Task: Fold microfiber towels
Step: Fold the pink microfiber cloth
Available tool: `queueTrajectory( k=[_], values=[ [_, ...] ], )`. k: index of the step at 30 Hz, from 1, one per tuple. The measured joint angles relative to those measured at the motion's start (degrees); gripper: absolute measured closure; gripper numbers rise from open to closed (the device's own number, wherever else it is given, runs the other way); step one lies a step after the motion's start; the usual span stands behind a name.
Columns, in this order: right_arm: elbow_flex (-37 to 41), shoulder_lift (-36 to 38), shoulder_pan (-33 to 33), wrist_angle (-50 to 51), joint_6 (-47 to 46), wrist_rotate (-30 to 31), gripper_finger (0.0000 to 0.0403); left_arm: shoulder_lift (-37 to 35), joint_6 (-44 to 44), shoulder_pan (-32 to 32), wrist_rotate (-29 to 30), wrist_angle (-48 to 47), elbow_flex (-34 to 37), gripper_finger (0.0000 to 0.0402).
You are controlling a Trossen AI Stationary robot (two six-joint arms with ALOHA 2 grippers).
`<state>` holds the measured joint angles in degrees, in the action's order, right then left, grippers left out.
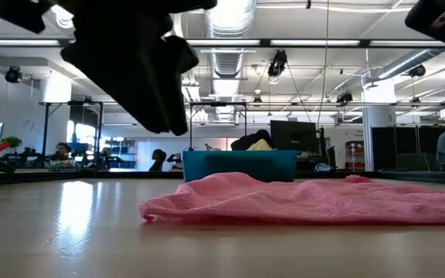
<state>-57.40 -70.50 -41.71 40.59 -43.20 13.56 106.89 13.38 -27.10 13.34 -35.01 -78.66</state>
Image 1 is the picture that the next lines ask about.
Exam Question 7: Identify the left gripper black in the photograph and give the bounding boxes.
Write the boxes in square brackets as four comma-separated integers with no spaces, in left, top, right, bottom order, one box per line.
[54,0,219,137]

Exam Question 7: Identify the yellow microfiber towel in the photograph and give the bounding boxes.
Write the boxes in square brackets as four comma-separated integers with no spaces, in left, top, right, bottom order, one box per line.
[246,138,274,152]

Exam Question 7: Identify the pink microfiber towel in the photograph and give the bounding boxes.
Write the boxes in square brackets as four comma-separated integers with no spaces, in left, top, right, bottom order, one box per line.
[137,171,445,225]

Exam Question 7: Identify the dark rounded background object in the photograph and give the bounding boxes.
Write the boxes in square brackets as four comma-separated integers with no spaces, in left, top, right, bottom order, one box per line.
[229,129,274,151]

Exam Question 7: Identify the blue plastic bin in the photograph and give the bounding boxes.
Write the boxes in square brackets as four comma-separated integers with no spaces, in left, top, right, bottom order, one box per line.
[182,149,298,183]

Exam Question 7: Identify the black background monitor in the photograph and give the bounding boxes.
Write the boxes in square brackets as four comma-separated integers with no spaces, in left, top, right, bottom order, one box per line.
[270,120,318,152]

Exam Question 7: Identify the green background plant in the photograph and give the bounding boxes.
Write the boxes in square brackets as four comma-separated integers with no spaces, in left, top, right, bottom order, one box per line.
[0,135,23,154]

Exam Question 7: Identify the red and white shelf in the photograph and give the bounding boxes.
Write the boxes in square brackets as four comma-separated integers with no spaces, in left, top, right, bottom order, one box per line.
[345,140,365,170]

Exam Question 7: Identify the black partition panels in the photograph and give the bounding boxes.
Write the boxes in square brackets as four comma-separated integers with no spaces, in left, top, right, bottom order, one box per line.
[372,124,445,171]

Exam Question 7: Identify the black background rig frame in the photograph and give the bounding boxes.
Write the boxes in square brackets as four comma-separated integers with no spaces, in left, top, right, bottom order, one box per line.
[39,100,104,169]

